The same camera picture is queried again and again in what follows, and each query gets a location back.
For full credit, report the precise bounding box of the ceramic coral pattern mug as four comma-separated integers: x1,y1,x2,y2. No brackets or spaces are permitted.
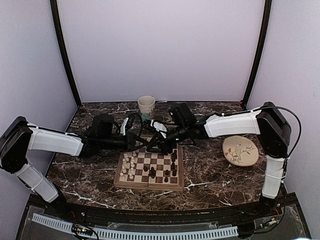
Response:
137,95,156,121

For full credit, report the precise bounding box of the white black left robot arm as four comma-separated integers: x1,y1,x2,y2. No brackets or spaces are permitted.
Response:
0,114,148,218

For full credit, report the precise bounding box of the black corner frame post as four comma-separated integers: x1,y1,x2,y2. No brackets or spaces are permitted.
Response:
49,0,82,108
241,0,272,109

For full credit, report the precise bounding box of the black corner frame post right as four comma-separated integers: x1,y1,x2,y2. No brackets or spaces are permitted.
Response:
241,0,272,109

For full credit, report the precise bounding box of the black corner frame post left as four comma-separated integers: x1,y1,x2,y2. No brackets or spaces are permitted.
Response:
49,0,82,108

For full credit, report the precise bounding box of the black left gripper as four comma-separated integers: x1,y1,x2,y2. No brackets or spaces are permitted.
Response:
99,132,149,153

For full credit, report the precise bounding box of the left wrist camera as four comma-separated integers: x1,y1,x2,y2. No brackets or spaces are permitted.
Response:
90,113,114,138

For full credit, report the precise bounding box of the ceramic bird pattern plate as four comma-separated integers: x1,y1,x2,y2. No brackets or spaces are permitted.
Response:
222,135,259,167

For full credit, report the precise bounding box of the black front rail base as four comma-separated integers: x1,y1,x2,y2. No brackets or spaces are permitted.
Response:
27,192,298,228

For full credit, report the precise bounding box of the white chess pieces row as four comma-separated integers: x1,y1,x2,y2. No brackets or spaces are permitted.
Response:
119,151,138,181

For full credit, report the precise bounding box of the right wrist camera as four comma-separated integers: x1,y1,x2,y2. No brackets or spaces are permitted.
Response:
168,102,197,127

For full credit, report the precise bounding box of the white slotted cable duct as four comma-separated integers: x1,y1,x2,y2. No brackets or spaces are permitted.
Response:
31,213,239,240

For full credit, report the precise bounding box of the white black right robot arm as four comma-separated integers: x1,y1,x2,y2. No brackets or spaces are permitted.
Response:
146,102,295,217

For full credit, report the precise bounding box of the wooden chess board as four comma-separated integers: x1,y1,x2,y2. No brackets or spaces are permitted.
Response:
113,145,185,191

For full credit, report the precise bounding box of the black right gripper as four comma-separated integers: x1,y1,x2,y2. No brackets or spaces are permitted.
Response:
146,122,189,154

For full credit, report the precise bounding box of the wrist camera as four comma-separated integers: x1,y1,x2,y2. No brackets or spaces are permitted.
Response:
90,113,114,138
168,102,197,127

